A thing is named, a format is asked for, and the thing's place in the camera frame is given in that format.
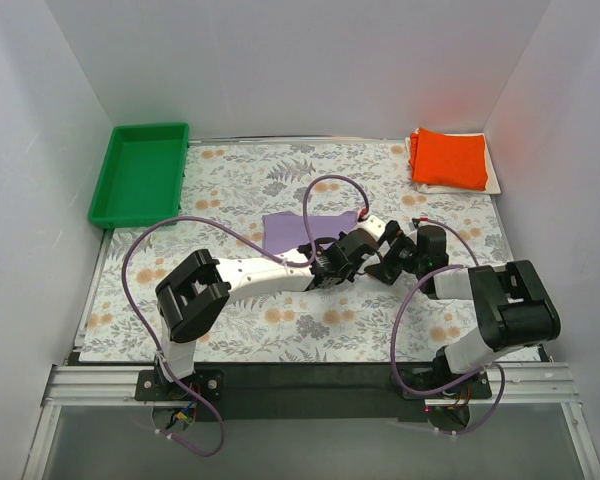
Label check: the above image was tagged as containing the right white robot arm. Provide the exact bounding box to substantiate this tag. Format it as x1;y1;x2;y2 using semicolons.
365;217;561;396

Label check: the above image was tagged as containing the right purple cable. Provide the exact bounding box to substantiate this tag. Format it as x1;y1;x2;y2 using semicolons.
389;217;506;435

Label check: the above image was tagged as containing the folded white t shirt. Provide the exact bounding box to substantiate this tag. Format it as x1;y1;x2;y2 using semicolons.
414;132;501;195

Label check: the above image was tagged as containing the floral patterned table mat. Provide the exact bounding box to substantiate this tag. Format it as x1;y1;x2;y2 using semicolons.
78;142;511;363

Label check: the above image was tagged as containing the green plastic tray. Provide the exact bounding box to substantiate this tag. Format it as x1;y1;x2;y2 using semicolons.
88;122;189;230

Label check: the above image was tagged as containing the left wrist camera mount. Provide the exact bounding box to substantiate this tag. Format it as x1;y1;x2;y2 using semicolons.
356;214;386;241

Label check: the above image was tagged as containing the purple cable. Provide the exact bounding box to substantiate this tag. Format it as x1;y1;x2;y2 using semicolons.
121;174;371;457
389;217;506;435

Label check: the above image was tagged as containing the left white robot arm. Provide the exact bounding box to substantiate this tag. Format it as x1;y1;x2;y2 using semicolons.
156;228;380;388

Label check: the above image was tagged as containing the folded orange t shirt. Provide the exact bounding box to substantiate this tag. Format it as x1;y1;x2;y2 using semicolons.
409;128;488;191

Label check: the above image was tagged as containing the purple t shirt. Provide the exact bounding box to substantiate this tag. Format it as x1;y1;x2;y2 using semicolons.
262;211;357;254

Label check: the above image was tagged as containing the aluminium frame rail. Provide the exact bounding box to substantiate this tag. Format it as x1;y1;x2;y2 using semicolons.
24;363;600;479

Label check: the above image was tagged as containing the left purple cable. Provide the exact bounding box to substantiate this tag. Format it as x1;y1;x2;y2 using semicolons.
121;174;371;457

